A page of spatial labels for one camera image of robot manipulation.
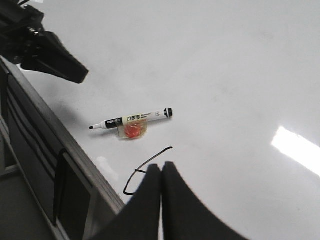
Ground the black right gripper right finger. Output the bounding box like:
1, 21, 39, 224
161, 161, 245, 240

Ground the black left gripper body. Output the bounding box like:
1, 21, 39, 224
0, 0, 45, 64

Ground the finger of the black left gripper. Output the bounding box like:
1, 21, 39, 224
20, 31, 89, 84

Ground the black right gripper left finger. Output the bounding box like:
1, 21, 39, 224
92, 164, 162, 240

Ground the black and white whiteboard marker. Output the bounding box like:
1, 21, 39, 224
89, 108, 173, 139

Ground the white whiteboard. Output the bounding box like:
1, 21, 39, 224
13, 0, 320, 240

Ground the grey whiteboard frame rail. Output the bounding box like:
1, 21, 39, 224
0, 60, 124, 240

